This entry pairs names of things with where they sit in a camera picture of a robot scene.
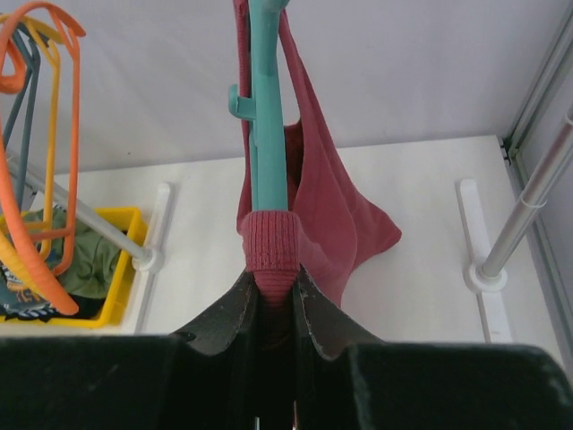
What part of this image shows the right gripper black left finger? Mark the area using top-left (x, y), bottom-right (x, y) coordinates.
top-left (1, 272), bottom-right (259, 429)

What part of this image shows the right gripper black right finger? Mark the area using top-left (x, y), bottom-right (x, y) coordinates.
top-left (292, 270), bottom-right (572, 429)

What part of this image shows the red tank top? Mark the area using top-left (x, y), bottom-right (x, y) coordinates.
top-left (236, 13), bottom-right (402, 310)

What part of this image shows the light teal hanger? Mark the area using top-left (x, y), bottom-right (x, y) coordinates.
top-left (228, 1), bottom-right (288, 211)

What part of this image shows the orange hanger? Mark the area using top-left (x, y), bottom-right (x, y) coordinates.
top-left (0, 1), bottom-right (87, 317)

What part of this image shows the dark teal hanger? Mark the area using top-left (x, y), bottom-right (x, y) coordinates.
top-left (0, 33), bottom-right (44, 202)

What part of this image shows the yellow hanger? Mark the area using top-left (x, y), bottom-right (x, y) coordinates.
top-left (0, 15), bottom-right (62, 292)

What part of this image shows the black garment in bin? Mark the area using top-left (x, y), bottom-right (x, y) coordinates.
top-left (66, 295), bottom-right (106, 320)

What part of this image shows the green graphic t-shirt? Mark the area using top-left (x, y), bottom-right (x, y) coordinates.
top-left (1, 220), bottom-right (121, 323)

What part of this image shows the yellow plastic bin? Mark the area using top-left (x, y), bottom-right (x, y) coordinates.
top-left (0, 205), bottom-right (149, 331)

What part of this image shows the white clothes rack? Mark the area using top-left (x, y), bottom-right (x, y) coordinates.
top-left (0, 105), bottom-right (573, 344)

